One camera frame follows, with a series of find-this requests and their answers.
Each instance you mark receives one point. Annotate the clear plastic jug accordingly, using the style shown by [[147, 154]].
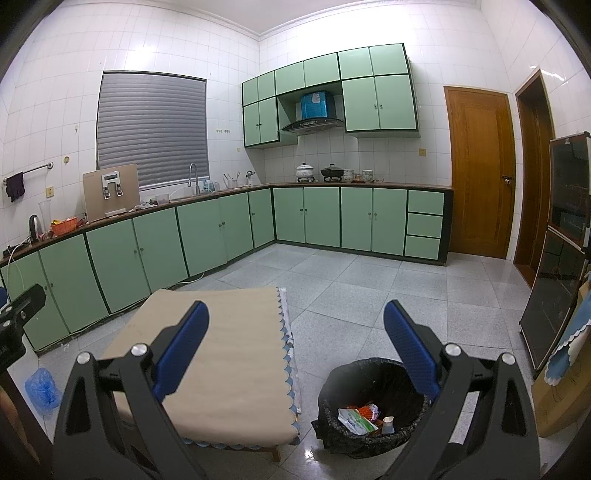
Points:
[[45, 212]]

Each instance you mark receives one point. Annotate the black power strip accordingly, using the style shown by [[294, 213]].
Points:
[[9, 250]]

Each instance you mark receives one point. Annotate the closed wooden door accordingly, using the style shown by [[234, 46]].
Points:
[[475, 175]]

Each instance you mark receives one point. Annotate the green cabinet drawer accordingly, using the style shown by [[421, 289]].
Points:
[[424, 226], [422, 248], [425, 202]]

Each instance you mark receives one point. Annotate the dark towel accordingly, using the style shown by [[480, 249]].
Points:
[[14, 187]]

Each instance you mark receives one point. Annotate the black range hood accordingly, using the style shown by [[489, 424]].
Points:
[[314, 125]]

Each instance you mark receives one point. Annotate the blue wrapped hood duct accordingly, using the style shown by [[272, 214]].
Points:
[[316, 106]]

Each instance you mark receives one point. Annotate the black trash bin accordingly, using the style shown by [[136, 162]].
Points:
[[351, 445]]

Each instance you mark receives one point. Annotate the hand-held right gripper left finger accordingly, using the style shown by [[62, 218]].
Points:
[[180, 350]]

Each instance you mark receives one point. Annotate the blue plastic bag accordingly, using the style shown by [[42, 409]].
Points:
[[41, 392]]

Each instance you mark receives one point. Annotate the beige scalloped tablecloth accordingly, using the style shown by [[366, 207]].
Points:
[[240, 369]]

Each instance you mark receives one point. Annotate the white lidded pot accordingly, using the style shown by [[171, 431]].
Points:
[[305, 172]]

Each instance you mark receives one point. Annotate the orange plastic basin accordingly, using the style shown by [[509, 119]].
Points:
[[62, 227]]

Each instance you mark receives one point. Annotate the green wall cabinet unit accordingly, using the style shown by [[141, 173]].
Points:
[[378, 104]]

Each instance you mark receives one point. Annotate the metal towel bar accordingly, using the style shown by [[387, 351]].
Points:
[[37, 169]]

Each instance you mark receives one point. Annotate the metal kitchen faucet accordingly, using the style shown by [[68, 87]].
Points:
[[198, 182]]

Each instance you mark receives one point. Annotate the green white plastic packet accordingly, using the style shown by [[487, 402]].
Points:
[[353, 419]]

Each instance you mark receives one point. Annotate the stacked bowls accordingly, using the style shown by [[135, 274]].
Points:
[[348, 176]]

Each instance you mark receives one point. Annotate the orange foam fruit net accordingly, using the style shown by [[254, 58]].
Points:
[[367, 410]]

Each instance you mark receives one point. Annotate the white rag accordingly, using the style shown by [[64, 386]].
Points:
[[144, 205]]

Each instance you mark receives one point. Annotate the blue scalloped cloth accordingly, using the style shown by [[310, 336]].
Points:
[[568, 350]]

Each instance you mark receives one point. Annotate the grey window blind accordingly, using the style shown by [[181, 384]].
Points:
[[152, 129]]

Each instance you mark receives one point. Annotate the black glass cabinet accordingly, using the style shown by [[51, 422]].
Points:
[[554, 277]]

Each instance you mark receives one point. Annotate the steel electric kettle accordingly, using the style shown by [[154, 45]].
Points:
[[36, 228]]

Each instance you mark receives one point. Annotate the white utensil holder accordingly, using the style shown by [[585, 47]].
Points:
[[231, 183]]

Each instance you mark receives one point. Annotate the green base cabinet unit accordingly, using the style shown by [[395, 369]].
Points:
[[115, 263]]

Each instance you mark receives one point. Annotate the black wok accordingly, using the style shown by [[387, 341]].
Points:
[[331, 173]]

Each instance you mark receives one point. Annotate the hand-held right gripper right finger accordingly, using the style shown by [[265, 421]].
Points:
[[413, 350]]

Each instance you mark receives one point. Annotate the white patterned mug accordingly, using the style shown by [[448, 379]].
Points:
[[367, 175]]

